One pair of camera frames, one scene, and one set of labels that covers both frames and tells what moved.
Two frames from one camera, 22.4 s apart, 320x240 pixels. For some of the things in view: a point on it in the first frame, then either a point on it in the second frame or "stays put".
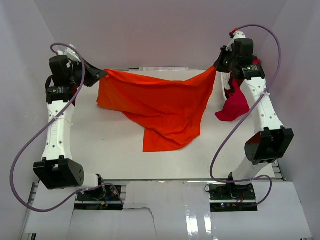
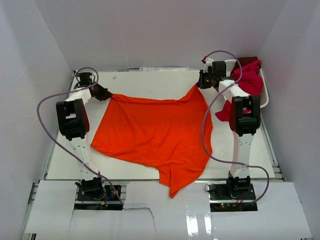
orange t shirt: [171, 111] → [172, 136]
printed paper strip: [163, 69] stays put
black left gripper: [93, 79] → [105, 94]
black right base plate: [227, 197] stays put
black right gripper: [218, 64] → [201, 82]
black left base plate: [103, 198] stays put
